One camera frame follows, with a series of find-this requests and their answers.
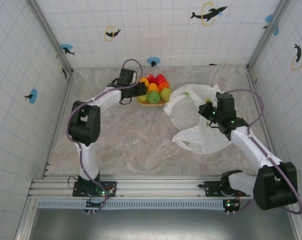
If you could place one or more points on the light green fruit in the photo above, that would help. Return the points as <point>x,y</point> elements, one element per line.
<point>142,98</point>

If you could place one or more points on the green apple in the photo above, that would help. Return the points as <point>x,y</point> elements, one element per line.
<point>153,97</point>

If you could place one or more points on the dark orange fruit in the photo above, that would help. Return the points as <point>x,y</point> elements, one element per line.
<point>163,86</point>

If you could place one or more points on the green pear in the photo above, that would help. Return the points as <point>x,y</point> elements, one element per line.
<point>166,93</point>

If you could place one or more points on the white translucent plastic bag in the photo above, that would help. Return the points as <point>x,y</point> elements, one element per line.
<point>208,142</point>

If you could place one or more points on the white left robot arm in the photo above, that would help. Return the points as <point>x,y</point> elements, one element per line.
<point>88,160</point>

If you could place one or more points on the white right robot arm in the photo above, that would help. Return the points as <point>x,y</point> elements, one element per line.
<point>250,147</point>

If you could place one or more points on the dolphin blue circle sticker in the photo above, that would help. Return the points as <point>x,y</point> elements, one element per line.
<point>34,96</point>
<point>269,18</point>

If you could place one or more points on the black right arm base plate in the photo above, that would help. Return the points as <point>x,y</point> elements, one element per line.
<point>210,187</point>

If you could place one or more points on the aluminium frame post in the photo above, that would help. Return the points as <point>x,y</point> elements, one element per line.
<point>49,37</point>
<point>268,35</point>

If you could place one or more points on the aluminium table side rail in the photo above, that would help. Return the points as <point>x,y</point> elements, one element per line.
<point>57,127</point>

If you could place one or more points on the aluminium mounting rail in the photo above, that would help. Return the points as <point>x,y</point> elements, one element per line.
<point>160,187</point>

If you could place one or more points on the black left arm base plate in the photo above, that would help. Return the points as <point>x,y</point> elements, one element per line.
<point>110,186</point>

